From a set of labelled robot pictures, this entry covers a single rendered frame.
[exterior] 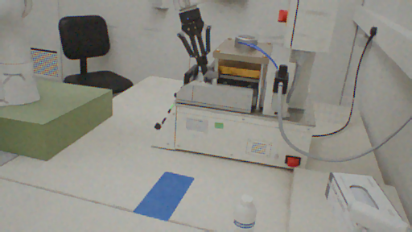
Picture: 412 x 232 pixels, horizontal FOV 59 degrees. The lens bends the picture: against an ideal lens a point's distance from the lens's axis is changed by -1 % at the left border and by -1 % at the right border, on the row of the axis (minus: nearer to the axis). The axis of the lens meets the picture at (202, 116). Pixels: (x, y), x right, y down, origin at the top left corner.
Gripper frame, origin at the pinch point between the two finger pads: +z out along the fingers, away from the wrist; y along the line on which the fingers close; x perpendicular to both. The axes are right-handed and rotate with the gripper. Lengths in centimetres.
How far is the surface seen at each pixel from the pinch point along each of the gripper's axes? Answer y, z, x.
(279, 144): -22.9, 27.7, 17.1
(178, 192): 5.4, 27.3, 41.4
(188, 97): 3.0, 6.4, 16.5
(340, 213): -37, 34, 49
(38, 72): 201, 0, -161
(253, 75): -18.4, 4.9, 10.4
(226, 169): -5.0, 31.1, 23.1
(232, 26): 13, 1, -152
